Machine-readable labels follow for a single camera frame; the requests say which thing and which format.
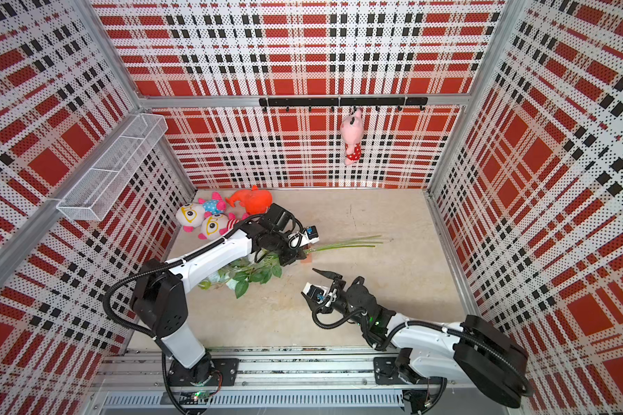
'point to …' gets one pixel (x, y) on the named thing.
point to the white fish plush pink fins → (215, 225)
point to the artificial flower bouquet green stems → (240, 274)
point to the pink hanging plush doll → (351, 128)
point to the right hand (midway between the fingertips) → (316, 276)
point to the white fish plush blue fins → (190, 214)
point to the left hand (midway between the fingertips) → (305, 253)
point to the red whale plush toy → (254, 201)
